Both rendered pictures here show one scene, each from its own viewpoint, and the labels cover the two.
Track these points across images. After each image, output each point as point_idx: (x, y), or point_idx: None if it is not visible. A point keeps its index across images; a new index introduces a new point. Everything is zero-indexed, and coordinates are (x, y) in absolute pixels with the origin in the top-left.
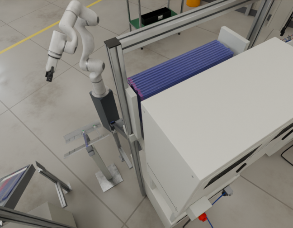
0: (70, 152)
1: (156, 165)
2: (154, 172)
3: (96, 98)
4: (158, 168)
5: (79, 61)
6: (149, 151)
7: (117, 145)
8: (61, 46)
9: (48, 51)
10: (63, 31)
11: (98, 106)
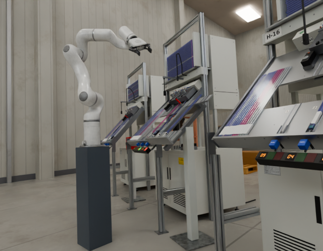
0: (206, 97)
1: (221, 72)
2: (220, 87)
3: (102, 148)
4: (222, 73)
5: (86, 89)
6: (216, 67)
7: (162, 182)
8: None
9: (132, 34)
10: (111, 36)
11: (98, 173)
